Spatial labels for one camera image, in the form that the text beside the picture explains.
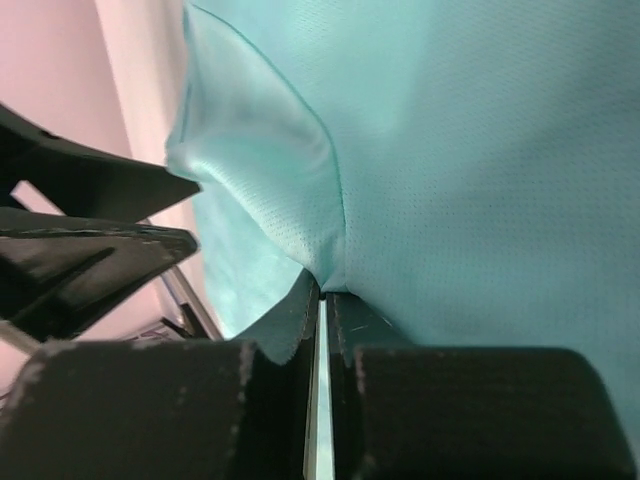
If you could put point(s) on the teal t shirt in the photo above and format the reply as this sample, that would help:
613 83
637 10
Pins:
470 168

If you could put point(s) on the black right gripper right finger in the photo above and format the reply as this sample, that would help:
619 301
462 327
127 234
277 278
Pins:
402 411

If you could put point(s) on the aluminium front rail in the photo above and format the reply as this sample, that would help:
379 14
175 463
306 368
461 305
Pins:
195 319

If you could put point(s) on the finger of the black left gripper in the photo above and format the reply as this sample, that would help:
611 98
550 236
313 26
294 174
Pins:
82 181
60 274

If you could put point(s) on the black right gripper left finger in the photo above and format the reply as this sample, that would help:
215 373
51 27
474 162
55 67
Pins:
189 409

